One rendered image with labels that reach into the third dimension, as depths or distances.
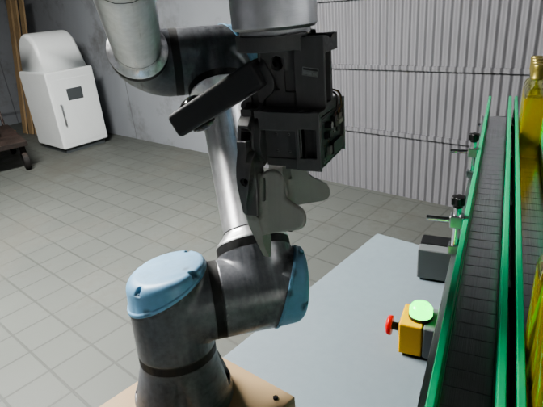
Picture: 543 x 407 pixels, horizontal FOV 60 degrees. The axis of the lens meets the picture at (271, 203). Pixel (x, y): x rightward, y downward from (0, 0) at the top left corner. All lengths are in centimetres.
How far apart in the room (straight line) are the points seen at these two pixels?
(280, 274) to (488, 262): 51
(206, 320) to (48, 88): 502
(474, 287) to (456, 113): 232
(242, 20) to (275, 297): 40
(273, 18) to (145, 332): 45
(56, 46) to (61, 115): 74
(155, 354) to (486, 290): 60
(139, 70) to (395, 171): 287
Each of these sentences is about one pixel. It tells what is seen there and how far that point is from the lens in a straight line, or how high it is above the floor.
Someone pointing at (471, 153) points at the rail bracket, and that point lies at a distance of 146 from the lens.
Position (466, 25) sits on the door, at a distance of 312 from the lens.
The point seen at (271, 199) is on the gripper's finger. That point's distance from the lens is 44.
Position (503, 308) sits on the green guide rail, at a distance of 78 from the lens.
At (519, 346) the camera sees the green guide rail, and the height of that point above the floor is 96.
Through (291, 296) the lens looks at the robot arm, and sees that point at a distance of 68.
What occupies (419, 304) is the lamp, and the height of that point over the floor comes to 85.
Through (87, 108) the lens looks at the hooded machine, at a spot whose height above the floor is 44.
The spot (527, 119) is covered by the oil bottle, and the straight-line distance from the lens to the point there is 165.
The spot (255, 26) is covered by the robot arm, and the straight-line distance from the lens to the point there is 40.
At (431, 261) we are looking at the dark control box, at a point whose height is 81.
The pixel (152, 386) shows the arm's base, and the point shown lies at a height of 91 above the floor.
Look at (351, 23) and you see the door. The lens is 346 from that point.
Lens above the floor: 141
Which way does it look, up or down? 24 degrees down
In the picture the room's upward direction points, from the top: 5 degrees counter-clockwise
